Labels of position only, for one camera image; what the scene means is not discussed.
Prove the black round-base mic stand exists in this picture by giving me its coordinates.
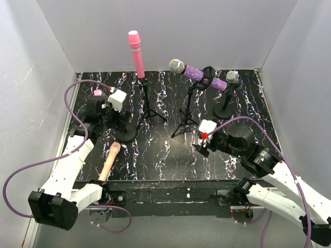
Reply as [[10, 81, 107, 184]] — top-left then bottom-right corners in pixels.
[[115, 121, 137, 143]]

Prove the peach toy microphone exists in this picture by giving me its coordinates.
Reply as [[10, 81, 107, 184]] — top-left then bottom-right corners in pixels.
[[98, 142, 121, 181]]

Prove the black tripod mic stand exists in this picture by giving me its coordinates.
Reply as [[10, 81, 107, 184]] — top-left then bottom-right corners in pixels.
[[137, 77, 168, 130]]

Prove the pink toy microphone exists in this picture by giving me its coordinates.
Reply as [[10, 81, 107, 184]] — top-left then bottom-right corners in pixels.
[[128, 30, 145, 79]]

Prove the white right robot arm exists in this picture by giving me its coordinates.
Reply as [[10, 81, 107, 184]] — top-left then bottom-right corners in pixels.
[[195, 119, 330, 247]]

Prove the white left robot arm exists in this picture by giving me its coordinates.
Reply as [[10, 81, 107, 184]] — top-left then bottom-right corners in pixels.
[[28, 91, 130, 230]]

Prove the small black round-base stand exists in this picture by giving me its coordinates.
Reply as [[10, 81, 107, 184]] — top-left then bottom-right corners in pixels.
[[213, 84, 240, 120]]

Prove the small silver-head microphone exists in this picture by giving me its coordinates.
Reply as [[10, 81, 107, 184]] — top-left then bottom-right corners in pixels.
[[225, 71, 242, 86]]

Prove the purple glitter microphone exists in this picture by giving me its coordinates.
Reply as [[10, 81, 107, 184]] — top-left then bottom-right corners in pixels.
[[169, 59, 230, 91]]

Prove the pink box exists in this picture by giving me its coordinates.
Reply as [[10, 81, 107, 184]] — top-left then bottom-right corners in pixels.
[[93, 89, 103, 96]]

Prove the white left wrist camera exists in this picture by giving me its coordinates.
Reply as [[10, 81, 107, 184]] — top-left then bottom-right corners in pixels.
[[107, 89, 127, 112]]

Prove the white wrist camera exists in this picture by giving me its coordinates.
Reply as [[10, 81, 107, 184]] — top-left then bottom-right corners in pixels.
[[198, 119, 217, 142], [107, 89, 127, 112]]

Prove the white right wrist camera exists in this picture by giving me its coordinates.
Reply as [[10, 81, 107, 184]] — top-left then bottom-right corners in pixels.
[[198, 119, 217, 142]]

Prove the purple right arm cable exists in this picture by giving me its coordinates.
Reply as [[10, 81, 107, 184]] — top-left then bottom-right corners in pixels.
[[201, 116, 312, 248]]

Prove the aluminium rail frame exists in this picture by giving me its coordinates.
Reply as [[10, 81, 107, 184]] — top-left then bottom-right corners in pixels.
[[21, 69, 324, 248]]

